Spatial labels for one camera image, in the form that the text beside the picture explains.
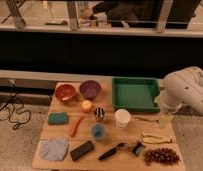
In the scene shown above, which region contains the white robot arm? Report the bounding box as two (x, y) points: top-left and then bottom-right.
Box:
(155, 66), (203, 128)

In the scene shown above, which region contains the green plastic tray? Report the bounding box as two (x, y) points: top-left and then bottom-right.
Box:
(112, 77), (159, 113)

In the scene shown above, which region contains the yellow banana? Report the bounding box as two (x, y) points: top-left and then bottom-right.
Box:
(141, 133), (173, 144)

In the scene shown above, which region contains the small metal utensil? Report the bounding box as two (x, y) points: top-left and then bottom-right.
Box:
(133, 117), (158, 123)

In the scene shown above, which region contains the bunch of red grapes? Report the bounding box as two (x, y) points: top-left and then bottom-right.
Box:
(144, 148), (180, 165)

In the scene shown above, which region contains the small dark clip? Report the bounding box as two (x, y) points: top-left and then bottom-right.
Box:
(132, 142), (145, 156)

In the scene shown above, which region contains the white cup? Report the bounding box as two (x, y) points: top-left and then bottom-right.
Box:
(115, 109), (131, 129)

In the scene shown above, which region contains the blue cup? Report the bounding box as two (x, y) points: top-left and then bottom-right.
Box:
(91, 123), (105, 140)

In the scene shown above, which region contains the purple bowl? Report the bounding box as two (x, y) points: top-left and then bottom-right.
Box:
(79, 80), (101, 100)

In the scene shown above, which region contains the wooden board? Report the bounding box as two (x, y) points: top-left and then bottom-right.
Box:
(32, 82), (186, 171)

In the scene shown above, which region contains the orange carrot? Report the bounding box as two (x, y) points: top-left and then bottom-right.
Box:
(69, 116), (85, 137)

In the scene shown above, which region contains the black rectangular block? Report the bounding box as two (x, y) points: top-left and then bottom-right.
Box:
(70, 141), (94, 161)

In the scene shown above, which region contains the red bowl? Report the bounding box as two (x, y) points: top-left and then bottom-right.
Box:
(55, 84), (76, 102)

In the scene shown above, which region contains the green sponge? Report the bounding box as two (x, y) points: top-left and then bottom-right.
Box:
(48, 112), (68, 125)

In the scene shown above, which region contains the light blue cloth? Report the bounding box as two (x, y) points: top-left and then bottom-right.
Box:
(39, 139), (69, 162)

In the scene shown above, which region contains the black handled peeler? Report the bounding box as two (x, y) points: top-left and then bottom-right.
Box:
(98, 142), (132, 161)

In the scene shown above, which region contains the black floor cable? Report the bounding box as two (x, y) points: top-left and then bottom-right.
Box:
(0, 81), (32, 131)

